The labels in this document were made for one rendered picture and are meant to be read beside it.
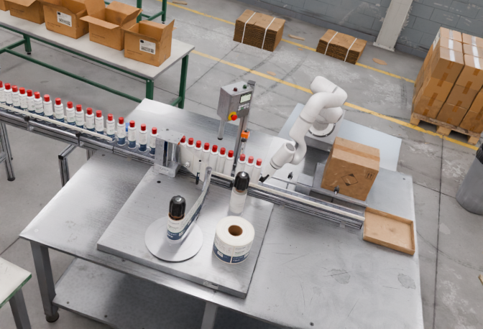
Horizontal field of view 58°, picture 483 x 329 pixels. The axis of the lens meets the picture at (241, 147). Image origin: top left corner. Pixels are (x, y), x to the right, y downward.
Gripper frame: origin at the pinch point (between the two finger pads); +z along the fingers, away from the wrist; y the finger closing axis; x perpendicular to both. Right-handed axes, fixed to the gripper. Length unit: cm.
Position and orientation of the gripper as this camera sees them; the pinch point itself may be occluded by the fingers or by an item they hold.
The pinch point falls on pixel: (262, 179)
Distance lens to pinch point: 273.6
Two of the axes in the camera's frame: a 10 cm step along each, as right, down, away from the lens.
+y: -2.6, 5.6, -7.9
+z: -4.8, 6.3, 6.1
